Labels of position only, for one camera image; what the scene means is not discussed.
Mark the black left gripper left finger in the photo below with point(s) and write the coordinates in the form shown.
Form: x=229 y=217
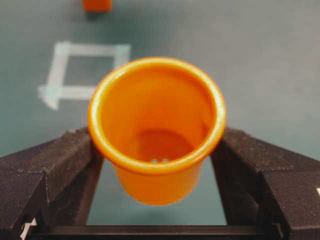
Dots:
x=52 y=183

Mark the white tape square marking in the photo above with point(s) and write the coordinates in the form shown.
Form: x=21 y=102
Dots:
x=76 y=69

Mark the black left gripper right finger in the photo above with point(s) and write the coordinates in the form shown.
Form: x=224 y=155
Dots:
x=267 y=186

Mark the orange block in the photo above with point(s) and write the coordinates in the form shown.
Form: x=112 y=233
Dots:
x=97 y=5

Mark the orange plastic cup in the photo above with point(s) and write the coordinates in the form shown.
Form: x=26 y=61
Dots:
x=156 y=119

